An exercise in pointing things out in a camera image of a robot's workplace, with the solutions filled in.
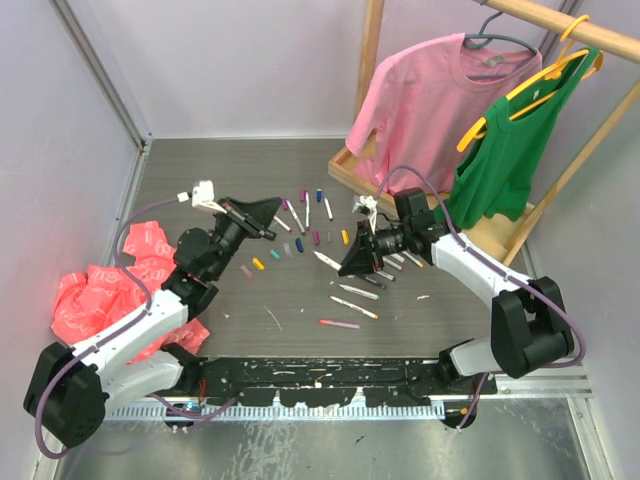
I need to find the yellow marker pen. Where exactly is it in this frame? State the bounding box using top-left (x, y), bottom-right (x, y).
top-left (328, 295), bottom-right (379, 319)

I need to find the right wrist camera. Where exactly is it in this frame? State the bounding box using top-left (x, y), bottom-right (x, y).
top-left (352, 195), bottom-right (378, 232)

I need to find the pink cap marker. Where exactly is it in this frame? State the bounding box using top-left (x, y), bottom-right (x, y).
top-left (287, 199), bottom-right (306, 236)

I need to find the yellow cap marker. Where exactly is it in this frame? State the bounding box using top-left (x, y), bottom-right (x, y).
top-left (402, 251), bottom-right (424, 268)

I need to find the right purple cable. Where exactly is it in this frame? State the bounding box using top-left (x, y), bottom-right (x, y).
top-left (373, 165), bottom-right (587, 431)

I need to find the red cap marker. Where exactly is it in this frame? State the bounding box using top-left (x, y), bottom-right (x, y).
top-left (273, 216), bottom-right (293, 233)

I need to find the magenta marker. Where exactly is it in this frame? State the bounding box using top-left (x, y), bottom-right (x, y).
top-left (383, 258), bottom-right (404, 272)

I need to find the green tank top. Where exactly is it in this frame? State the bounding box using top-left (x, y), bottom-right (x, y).
top-left (434, 47), bottom-right (603, 229)

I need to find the cable duct rail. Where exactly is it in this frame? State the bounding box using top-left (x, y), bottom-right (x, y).
top-left (106, 401), bottom-right (446, 421)

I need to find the purple marker pen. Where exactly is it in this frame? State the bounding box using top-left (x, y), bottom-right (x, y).
top-left (355, 275), bottom-right (387, 290)

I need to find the light pink marker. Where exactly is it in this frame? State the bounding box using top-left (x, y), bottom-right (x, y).
top-left (318, 319), bottom-right (361, 330)

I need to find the purple cap white marker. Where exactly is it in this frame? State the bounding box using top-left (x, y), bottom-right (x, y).
top-left (304, 190), bottom-right (310, 231)

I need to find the purple cable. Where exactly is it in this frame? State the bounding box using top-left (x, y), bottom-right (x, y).
top-left (33, 196), bottom-right (236, 460)
top-left (373, 165), bottom-right (587, 431)

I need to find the yellow hanger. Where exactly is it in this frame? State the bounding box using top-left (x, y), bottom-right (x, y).
top-left (456, 14), bottom-right (606, 152)

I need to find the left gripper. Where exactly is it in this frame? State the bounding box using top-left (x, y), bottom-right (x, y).
top-left (208, 197), bottom-right (279, 281)

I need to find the teal marker pen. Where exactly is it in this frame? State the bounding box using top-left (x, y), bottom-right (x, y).
top-left (338, 283), bottom-right (380, 301)

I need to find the red crumpled plastic bag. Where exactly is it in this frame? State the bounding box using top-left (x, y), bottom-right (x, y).
top-left (50, 220), bottom-right (211, 363)

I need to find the white silver marker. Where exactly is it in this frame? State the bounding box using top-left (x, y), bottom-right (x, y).
top-left (314, 251), bottom-right (341, 271)

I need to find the pink t-shirt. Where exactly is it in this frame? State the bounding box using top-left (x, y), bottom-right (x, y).
top-left (345, 33), bottom-right (542, 193)

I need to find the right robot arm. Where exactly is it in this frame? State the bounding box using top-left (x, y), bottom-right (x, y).
top-left (338, 188), bottom-right (575, 394)

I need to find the clear pink pen cap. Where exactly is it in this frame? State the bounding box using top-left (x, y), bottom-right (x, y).
top-left (240, 265), bottom-right (254, 278)

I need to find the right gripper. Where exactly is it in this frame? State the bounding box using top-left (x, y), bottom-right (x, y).
top-left (339, 219), bottom-right (412, 277)

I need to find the blue cap marker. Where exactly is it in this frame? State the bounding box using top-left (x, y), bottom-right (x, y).
top-left (324, 197), bottom-right (334, 222)

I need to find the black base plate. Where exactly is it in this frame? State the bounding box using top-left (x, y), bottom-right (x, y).
top-left (177, 357), bottom-right (479, 408)

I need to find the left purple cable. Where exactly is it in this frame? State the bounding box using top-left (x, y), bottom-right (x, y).
top-left (33, 196), bottom-right (236, 460)

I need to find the wooden clothes rack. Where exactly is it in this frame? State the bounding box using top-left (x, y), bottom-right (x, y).
top-left (328, 16), bottom-right (639, 264)

